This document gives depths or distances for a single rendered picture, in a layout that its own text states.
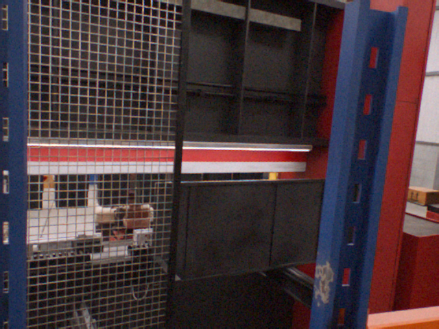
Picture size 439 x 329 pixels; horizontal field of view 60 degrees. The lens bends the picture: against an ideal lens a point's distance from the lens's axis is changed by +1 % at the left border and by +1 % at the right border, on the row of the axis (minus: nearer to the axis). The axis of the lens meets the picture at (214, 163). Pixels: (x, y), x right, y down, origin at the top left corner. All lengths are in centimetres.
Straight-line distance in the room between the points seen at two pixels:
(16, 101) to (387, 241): 211
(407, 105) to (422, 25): 41
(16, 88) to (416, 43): 207
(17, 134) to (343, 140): 31
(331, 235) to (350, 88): 15
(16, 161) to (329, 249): 32
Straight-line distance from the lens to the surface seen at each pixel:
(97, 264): 162
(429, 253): 264
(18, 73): 38
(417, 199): 364
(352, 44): 42
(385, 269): 237
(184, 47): 124
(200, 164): 209
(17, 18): 38
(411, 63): 224
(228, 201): 166
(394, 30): 45
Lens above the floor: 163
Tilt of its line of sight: 8 degrees down
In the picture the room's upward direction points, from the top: 4 degrees clockwise
